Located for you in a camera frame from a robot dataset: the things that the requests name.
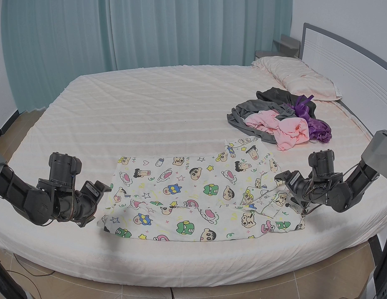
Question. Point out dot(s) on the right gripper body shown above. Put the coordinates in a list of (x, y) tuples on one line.
[(294, 182)]

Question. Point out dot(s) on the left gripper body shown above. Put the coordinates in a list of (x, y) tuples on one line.
[(93, 192)]

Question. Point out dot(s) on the white printed pyjama top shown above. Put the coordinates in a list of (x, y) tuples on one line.
[(196, 198)]

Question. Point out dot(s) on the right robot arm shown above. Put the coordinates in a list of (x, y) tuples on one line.
[(337, 195)]

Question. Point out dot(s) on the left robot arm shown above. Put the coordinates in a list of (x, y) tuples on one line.
[(34, 204)]

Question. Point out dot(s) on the pink garment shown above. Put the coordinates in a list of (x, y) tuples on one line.
[(290, 132)]

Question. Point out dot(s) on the purple garment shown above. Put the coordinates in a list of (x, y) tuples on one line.
[(319, 132)]

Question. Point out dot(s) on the grey garment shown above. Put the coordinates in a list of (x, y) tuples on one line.
[(240, 114)]

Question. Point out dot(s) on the black garment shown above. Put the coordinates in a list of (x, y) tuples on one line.
[(274, 97)]

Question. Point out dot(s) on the cream pillow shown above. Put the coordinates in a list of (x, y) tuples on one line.
[(305, 79)]

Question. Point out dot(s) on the bed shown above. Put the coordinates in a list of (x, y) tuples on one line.
[(149, 104)]

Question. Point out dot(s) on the grey bedside table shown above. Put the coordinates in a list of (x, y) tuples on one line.
[(288, 44)]

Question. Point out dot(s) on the blue-green curtain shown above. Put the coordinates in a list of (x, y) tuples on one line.
[(196, 23), (56, 42)]

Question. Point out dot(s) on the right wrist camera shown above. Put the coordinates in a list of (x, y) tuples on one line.
[(312, 160)]

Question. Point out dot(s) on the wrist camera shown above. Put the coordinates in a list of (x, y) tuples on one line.
[(76, 165), (312, 160)]

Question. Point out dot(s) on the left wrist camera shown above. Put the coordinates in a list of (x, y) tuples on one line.
[(76, 165)]

